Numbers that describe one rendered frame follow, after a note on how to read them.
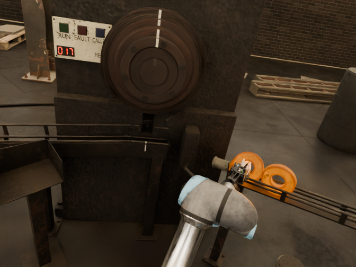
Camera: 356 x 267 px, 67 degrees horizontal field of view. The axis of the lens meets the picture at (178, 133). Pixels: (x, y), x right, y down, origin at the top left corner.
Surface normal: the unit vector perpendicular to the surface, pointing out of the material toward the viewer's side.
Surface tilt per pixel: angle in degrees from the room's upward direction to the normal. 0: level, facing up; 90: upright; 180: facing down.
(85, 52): 90
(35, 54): 90
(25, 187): 5
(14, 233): 0
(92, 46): 90
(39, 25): 90
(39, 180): 5
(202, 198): 52
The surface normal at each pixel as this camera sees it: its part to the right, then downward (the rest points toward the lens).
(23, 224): 0.15, -0.86
